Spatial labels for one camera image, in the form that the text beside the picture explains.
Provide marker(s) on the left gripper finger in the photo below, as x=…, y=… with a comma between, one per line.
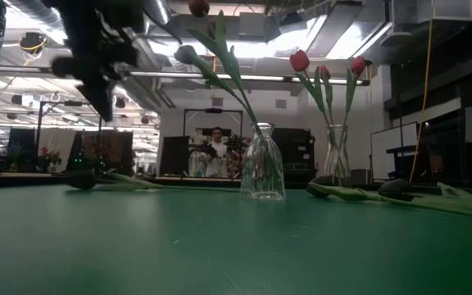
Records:
x=98, y=98
x=64, y=67

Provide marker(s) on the dark pink artificial tulip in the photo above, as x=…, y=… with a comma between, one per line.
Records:
x=184, y=54
x=221, y=45

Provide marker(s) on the dark purple artificial tulip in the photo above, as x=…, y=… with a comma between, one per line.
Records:
x=318, y=189
x=396, y=188
x=81, y=179

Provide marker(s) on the ribbed clear glass vase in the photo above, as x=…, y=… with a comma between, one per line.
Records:
x=262, y=172

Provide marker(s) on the slim clear glass vase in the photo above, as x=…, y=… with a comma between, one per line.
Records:
x=336, y=164

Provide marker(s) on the black ceiling spotlight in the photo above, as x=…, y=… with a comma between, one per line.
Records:
x=145, y=119
x=16, y=99
x=120, y=102

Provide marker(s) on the patterned fabric hanging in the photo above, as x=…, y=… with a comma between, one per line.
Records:
x=115, y=149

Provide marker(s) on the white hanging sheet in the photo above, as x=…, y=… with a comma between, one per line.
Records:
x=57, y=143

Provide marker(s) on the long ceiling light bar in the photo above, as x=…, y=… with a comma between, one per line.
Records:
x=158, y=74
x=338, y=81
x=264, y=78

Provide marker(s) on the background flower bouquet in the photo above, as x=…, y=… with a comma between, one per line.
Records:
x=51, y=155

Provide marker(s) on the black monitor screen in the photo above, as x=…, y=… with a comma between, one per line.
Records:
x=22, y=145

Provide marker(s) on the black upright panel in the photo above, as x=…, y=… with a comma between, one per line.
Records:
x=176, y=155

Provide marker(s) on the person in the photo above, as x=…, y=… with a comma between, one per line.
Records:
x=219, y=149

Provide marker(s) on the grey ceiling ventilation unit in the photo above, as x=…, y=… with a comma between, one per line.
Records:
x=252, y=24

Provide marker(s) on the green table mat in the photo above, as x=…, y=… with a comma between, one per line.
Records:
x=236, y=254

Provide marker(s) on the black equipment cabinet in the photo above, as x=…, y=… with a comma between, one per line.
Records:
x=299, y=153

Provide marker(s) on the white board panel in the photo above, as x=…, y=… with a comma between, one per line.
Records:
x=387, y=155

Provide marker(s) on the black desk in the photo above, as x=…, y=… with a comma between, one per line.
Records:
x=402, y=152

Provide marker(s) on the white ceiling air unit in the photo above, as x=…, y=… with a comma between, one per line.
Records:
x=412, y=10

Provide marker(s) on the black gantry frame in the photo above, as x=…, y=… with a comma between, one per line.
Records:
x=55, y=102
x=213, y=110

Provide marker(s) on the silver round air duct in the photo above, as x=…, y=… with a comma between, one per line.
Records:
x=160, y=10

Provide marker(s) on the grey wall vent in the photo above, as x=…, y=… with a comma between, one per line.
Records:
x=217, y=101
x=281, y=103

